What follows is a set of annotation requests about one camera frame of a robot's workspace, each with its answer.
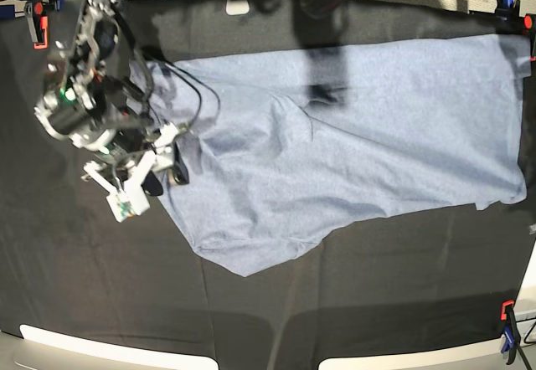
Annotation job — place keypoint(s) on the orange clamp far left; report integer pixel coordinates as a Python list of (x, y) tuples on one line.
[(38, 25)]

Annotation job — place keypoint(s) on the orange clamp near right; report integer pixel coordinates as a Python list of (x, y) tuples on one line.
[(507, 306)]

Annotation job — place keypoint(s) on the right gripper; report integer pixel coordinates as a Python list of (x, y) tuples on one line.
[(126, 145)]

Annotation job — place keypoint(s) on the black table cloth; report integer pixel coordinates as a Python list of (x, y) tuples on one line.
[(412, 283)]

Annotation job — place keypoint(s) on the orange clamp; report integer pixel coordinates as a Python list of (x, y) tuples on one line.
[(38, 25), (507, 306), (529, 23)]

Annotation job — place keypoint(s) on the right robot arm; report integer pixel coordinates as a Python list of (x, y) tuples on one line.
[(76, 84)]

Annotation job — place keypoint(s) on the silver camera stand base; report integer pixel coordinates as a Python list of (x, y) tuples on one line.
[(237, 7)]

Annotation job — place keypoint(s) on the orange clamp far right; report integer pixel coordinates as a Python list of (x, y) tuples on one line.
[(529, 23)]

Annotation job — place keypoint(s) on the blue bar clamp near right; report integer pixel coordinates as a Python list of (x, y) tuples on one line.
[(511, 338)]

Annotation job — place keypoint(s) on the blue-grey t-shirt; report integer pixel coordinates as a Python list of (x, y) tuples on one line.
[(287, 146)]

